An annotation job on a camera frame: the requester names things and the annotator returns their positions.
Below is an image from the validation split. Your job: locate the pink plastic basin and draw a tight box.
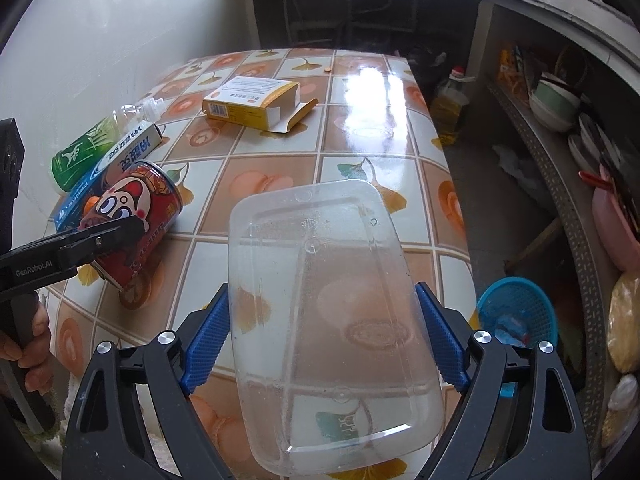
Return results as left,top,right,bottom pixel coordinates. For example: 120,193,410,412
591,164,640,272

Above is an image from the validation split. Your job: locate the person's left hand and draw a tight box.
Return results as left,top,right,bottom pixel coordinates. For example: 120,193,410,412
0,304,56,397

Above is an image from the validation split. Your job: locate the blue wrapper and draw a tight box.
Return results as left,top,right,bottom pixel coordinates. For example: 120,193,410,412
492,314,532,346

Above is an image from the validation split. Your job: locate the blue toothpaste box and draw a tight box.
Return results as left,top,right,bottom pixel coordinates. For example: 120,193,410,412
49,121,164,233

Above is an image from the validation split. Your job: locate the grey concrete kitchen counter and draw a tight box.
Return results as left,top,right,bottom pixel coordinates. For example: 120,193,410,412
235,0,640,441

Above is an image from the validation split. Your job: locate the clear plastic lid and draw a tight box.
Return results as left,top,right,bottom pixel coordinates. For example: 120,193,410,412
227,179,445,477

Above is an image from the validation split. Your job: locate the orange snack packet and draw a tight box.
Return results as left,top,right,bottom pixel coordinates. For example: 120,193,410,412
497,49,527,100

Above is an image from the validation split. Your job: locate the blue plastic basket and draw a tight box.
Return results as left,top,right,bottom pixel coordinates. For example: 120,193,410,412
475,276,558,361

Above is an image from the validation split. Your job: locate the red drink can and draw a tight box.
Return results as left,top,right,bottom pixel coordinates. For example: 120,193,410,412
79,160,182,293

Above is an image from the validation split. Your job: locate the cooking oil bottle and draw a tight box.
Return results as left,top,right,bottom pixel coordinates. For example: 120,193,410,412
430,65,476,145

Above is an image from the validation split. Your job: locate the tile-print plastic tablecloth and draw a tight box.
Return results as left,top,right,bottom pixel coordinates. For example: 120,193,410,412
37,49,473,480

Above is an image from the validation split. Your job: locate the stack of plates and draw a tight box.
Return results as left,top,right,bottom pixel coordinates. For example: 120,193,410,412
567,112,610,173

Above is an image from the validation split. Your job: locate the white plastic bag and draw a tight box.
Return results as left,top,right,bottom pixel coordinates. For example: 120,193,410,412
492,144,532,177

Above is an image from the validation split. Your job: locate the yellow cardboard box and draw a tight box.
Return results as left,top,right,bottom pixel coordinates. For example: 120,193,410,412
202,76,319,134

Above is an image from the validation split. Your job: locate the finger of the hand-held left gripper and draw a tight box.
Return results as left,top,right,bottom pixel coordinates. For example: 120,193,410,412
56,216,144,271

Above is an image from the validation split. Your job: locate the bag of yellow grain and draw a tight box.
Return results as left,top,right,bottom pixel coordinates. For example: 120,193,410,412
607,270,640,375

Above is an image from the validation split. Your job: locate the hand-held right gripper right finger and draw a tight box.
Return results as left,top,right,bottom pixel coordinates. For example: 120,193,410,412
415,281,591,480

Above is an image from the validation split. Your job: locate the stack of bowls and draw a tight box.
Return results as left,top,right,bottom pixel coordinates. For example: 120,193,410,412
529,72,582,133

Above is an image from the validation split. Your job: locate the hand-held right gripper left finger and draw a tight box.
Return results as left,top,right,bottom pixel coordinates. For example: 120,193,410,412
61,282,236,480

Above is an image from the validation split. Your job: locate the green label plastic bottle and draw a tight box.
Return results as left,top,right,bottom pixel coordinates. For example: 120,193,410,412
51,100,167,194

